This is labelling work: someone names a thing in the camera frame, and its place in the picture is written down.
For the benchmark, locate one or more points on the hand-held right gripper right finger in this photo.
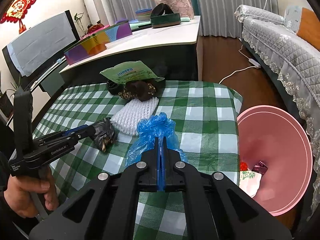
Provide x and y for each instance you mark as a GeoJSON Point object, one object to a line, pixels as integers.
{"type": "Point", "coordinates": [168, 155]}

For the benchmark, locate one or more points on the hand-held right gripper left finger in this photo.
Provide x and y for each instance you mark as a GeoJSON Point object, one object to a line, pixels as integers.
{"type": "Point", "coordinates": [156, 155]}

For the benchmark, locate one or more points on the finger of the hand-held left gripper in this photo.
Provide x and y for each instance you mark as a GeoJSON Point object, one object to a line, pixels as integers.
{"type": "Point", "coordinates": [75, 130]}
{"type": "Point", "coordinates": [82, 135]}

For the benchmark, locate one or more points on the black plastic wrapper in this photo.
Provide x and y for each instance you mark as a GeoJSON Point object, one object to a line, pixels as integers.
{"type": "Point", "coordinates": [103, 132]}

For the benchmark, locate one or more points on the blue plastic bag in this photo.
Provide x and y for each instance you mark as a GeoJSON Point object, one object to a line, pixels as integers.
{"type": "Point", "coordinates": [155, 127]}

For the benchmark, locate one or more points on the white foam fruit net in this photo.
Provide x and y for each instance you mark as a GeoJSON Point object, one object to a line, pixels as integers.
{"type": "Point", "coordinates": [135, 115]}

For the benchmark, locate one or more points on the black ribbed wrapper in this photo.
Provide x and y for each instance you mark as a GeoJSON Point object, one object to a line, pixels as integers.
{"type": "Point", "coordinates": [113, 87]}

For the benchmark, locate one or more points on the dark brown patterned cloth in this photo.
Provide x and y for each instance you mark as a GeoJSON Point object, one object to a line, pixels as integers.
{"type": "Point", "coordinates": [140, 90]}

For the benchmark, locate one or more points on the large orange plastic bag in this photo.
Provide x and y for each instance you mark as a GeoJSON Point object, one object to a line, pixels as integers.
{"type": "Point", "coordinates": [243, 166]}

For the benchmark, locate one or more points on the green snack packet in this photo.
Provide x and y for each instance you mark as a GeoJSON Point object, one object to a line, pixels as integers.
{"type": "Point", "coordinates": [130, 72]}

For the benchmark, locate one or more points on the white printed plastic bag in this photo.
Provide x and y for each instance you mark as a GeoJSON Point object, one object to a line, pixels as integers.
{"type": "Point", "coordinates": [250, 182]}

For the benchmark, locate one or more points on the pink and black packet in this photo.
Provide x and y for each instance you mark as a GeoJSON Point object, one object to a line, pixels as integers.
{"type": "Point", "coordinates": [260, 167]}

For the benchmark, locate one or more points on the pink plastic bin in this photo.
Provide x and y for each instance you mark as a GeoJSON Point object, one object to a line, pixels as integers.
{"type": "Point", "coordinates": [280, 135]}

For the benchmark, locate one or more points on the person's left hand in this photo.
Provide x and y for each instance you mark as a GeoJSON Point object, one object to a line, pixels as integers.
{"type": "Point", "coordinates": [22, 195]}

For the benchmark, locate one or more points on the potted green plant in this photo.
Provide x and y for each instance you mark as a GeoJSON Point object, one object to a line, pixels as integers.
{"type": "Point", "coordinates": [10, 92]}

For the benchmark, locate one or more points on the grey green television cabinet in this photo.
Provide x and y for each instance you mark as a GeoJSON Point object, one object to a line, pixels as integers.
{"type": "Point", "coordinates": [52, 82]}

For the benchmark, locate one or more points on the green checked tablecloth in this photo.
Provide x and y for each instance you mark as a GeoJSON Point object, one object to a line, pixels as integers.
{"type": "Point", "coordinates": [200, 110]}

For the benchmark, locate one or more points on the white stick with blue bead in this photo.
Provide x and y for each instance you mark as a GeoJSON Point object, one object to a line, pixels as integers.
{"type": "Point", "coordinates": [50, 68]}

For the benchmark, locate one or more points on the covered television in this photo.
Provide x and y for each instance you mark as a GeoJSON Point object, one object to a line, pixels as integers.
{"type": "Point", "coordinates": [37, 47]}

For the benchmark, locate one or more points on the colourful gift box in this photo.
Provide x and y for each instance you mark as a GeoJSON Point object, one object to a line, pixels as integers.
{"type": "Point", "coordinates": [100, 42]}

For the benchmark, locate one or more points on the red brown teapot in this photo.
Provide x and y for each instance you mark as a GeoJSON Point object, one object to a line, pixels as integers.
{"type": "Point", "coordinates": [95, 27]}

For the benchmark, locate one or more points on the bamboo plant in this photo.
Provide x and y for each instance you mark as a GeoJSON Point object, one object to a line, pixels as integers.
{"type": "Point", "coordinates": [80, 22]}

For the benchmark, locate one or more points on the white topped coffee table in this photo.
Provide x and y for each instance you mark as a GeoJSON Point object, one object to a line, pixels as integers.
{"type": "Point", "coordinates": [162, 40]}

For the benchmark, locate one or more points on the purple plastic item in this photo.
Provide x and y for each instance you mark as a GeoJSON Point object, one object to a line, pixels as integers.
{"type": "Point", "coordinates": [122, 20]}

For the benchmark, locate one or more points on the mint green tray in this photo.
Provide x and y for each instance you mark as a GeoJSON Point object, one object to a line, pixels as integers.
{"type": "Point", "coordinates": [138, 25]}

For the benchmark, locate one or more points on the stack of coloured bowls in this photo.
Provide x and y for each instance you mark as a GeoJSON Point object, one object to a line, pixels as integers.
{"type": "Point", "coordinates": [143, 15]}

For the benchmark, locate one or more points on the green round tin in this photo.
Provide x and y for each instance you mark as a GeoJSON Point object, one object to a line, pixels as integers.
{"type": "Point", "coordinates": [165, 20]}

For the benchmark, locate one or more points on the black hat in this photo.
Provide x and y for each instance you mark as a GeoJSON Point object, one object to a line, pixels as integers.
{"type": "Point", "coordinates": [161, 8]}

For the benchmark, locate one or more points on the pink lace basket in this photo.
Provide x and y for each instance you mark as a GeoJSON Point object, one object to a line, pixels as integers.
{"type": "Point", "coordinates": [180, 3]}

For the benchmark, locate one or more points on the grey quilted sofa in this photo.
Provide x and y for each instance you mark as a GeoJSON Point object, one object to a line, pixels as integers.
{"type": "Point", "coordinates": [275, 45]}

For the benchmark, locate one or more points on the grey curtain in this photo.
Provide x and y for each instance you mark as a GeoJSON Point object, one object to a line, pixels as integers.
{"type": "Point", "coordinates": [225, 5]}

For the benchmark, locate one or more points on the orange cushion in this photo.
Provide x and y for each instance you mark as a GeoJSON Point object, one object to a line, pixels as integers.
{"type": "Point", "coordinates": [310, 27]}

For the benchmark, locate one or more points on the red knot wall ornament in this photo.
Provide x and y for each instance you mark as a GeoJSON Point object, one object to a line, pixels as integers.
{"type": "Point", "coordinates": [17, 7]}

